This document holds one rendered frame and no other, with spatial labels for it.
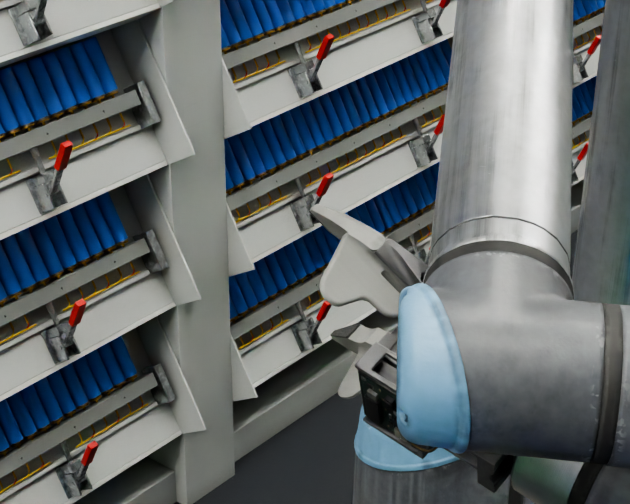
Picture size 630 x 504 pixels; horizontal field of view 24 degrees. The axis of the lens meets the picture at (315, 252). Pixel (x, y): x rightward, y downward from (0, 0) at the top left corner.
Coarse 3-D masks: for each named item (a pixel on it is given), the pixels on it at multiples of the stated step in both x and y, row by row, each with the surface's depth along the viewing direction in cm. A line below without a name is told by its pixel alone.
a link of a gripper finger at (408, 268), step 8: (392, 240) 97; (384, 248) 96; (392, 248) 96; (400, 248) 96; (384, 256) 96; (392, 256) 96; (400, 256) 96; (408, 256) 96; (392, 264) 96; (400, 264) 96; (408, 264) 96; (416, 264) 96; (424, 264) 96; (400, 272) 96; (408, 272) 96; (416, 272) 96; (424, 272) 96; (408, 280) 96; (416, 280) 96
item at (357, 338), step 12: (360, 324) 109; (336, 336) 109; (348, 336) 108; (360, 336) 108; (372, 336) 107; (348, 348) 109; (360, 348) 108; (348, 372) 107; (348, 384) 106; (348, 396) 104
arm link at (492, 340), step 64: (512, 0) 101; (512, 64) 96; (448, 128) 95; (512, 128) 91; (448, 192) 90; (512, 192) 87; (448, 256) 84; (512, 256) 83; (448, 320) 79; (512, 320) 79; (576, 320) 79; (448, 384) 78; (512, 384) 78; (576, 384) 77; (448, 448) 82; (512, 448) 80; (576, 448) 79
